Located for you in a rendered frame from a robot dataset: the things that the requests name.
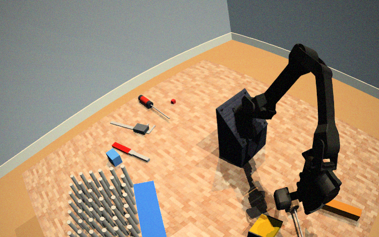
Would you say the blue flat strip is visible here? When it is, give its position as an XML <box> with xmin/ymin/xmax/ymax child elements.
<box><xmin>133</xmin><ymin>181</ymin><xmax>167</xmax><ymax>237</ymax></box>

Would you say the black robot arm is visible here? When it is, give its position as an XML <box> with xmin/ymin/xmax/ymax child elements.
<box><xmin>232</xmin><ymin>43</ymin><xmax>342</xmax><ymax>215</ymax></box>

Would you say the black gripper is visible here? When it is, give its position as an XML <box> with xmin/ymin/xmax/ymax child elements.
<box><xmin>273</xmin><ymin>172</ymin><xmax>313</xmax><ymax>212</ymax></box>

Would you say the blue cube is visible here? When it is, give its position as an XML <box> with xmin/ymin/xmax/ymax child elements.
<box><xmin>106</xmin><ymin>148</ymin><xmax>123</xmax><ymax>167</ymax></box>

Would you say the orange rectangular bar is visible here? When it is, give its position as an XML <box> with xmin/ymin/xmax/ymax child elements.
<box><xmin>321</xmin><ymin>200</ymin><xmax>362</xmax><ymax>221</ymax></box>

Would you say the red and black screwdriver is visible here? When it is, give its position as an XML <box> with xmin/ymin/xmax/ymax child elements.
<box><xmin>138</xmin><ymin>95</ymin><xmax>170</xmax><ymax>119</ymax></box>

